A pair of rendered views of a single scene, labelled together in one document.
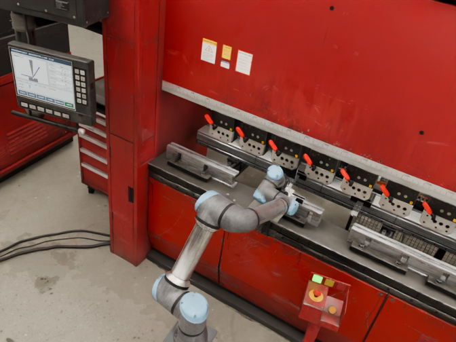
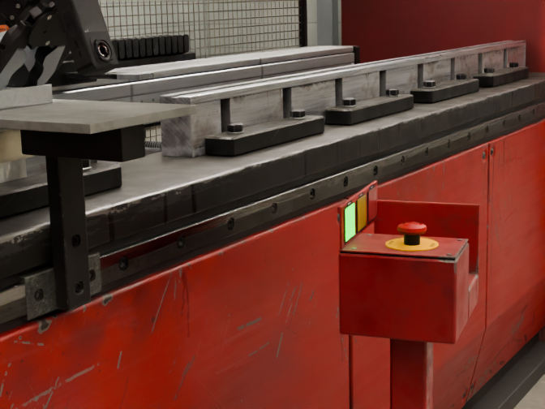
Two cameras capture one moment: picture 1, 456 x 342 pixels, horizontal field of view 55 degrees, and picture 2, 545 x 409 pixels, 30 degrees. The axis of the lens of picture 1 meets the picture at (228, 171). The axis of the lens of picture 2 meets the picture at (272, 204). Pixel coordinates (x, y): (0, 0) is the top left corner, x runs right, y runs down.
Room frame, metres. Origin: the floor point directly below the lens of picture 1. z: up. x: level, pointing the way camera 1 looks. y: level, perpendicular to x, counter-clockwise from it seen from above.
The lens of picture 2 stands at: (1.50, 0.83, 1.12)
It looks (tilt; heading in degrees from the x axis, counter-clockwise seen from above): 12 degrees down; 276
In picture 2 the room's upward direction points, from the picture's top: 1 degrees counter-clockwise
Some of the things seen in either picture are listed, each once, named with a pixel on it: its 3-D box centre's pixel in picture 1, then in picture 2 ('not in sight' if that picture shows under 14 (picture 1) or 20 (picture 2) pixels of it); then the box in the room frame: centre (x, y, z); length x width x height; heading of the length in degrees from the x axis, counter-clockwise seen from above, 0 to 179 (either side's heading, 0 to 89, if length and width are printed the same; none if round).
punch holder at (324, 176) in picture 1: (323, 164); not in sight; (1.92, -0.49, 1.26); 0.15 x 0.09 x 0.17; 65
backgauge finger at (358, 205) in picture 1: (359, 202); (82, 69); (1.97, -0.76, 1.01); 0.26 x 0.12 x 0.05; 155
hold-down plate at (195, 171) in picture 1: (188, 169); not in sight; (2.20, 0.24, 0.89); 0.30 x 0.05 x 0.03; 65
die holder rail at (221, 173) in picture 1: (201, 164); not in sight; (2.23, 0.17, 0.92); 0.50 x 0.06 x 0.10; 65
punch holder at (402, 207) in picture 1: (399, 195); not in sight; (1.75, -0.85, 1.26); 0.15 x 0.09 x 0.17; 65
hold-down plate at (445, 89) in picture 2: not in sight; (446, 90); (1.34, -1.58, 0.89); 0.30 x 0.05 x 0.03; 65
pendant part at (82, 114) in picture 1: (57, 82); not in sight; (2.05, 0.96, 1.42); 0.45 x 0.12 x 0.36; 79
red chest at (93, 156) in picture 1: (122, 144); not in sight; (2.95, 0.88, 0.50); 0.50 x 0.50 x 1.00; 65
